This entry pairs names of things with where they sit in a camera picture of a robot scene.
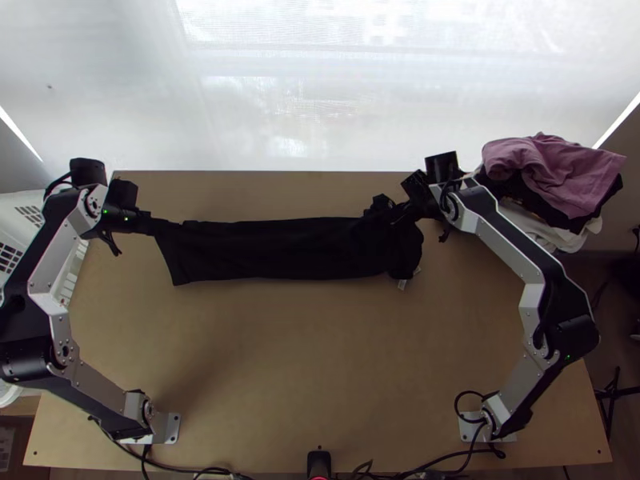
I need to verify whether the black t-shirt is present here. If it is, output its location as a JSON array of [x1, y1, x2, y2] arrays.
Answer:
[[145, 194, 426, 291]]

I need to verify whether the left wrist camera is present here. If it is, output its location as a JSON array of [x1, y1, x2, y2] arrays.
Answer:
[[107, 178, 141, 210]]

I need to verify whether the white laundry basket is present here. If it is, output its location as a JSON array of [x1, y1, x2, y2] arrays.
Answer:
[[0, 190, 90, 312]]

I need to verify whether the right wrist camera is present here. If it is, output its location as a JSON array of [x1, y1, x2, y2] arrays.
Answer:
[[399, 170, 433, 201]]

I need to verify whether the heap of clothes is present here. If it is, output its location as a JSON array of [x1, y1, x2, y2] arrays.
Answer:
[[470, 130, 627, 254]]

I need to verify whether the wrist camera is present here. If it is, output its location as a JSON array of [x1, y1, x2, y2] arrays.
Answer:
[[107, 178, 141, 210], [399, 170, 433, 201]]

